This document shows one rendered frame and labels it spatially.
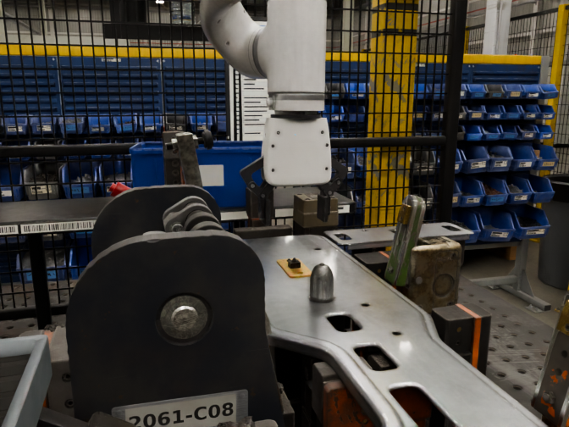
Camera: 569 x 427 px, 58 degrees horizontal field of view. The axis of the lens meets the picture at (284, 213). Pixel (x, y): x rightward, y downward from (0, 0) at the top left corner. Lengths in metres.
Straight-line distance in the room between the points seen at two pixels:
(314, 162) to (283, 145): 0.05
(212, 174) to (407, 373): 0.70
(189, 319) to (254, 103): 1.04
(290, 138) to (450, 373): 0.38
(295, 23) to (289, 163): 0.19
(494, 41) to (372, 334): 4.82
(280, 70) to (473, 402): 0.48
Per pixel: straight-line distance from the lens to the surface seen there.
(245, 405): 0.34
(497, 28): 5.34
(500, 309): 1.53
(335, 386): 0.54
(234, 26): 0.78
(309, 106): 0.73
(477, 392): 0.53
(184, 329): 0.31
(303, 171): 0.75
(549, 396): 0.53
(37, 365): 0.22
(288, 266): 0.81
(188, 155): 0.72
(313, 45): 0.74
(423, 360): 0.56
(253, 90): 1.31
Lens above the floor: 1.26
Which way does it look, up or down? 13 degrees down
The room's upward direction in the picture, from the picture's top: straight up
